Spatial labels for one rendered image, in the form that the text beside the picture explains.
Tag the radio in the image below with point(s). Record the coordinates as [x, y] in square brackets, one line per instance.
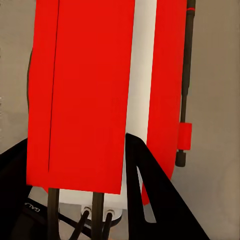
[100, 69]

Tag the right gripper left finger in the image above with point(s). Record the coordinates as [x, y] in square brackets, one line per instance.
[13, 189]

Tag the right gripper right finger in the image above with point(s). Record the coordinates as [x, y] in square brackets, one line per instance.
[174, 220]

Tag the coffee table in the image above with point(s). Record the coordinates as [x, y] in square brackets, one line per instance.
[209, 183]

